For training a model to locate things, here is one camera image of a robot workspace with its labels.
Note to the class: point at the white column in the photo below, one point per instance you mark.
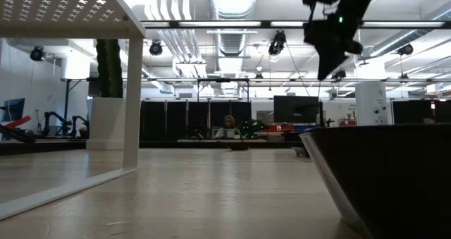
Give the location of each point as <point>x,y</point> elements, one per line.
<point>370,101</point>

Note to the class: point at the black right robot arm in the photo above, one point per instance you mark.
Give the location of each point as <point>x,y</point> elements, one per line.
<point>356,3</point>

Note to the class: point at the black background robot arm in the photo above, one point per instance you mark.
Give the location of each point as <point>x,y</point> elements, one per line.
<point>79,121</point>
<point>53,117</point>
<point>17,135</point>

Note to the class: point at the large black monitor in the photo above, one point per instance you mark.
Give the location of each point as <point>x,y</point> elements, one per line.
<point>296,108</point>

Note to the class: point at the red and blue boxes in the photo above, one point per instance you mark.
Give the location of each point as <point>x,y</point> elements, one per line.
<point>282,128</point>

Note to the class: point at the white hexagonal plant pot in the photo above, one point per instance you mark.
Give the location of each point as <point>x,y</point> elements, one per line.
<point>105,126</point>

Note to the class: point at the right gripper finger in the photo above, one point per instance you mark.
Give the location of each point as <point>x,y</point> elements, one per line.
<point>329,55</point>

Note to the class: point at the black teardrop mini plate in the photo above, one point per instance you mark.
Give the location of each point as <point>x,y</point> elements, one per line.
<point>235,146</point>

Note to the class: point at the black overhead beam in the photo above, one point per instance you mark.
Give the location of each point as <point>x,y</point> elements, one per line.
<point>266,24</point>

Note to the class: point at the green cactus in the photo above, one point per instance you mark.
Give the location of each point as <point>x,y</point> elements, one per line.
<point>109,70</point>

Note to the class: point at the black ceiling spotlight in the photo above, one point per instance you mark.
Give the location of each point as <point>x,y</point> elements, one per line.
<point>37,53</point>
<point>155,48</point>
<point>339,75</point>
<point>405,49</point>
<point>277,43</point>

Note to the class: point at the black metal stand frame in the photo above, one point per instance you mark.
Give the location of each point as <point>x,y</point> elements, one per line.
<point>222,80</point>

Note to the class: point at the black partition panel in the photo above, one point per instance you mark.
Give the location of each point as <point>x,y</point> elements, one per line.
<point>412,112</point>
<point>176,121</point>

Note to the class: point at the black wavy square mini plate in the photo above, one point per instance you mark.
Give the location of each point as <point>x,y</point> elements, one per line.
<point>387,179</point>

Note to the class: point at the red tool cabinet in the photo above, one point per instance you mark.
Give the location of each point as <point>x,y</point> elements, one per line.
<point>347,122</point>

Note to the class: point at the black aluminium table frame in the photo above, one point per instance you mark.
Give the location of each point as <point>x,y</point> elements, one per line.
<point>42,147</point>

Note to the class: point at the white perforated metal shelf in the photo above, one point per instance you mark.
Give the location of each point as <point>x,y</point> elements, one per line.
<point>134,91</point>

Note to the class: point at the black pole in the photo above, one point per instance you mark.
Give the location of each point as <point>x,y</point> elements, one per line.
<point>66,105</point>

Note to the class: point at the person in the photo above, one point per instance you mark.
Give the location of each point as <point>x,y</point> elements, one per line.
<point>229,121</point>

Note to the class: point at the blue screen monitor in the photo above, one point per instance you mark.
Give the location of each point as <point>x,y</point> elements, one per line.
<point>12,108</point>

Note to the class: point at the red bar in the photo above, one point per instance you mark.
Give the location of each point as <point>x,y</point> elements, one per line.
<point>21,121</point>

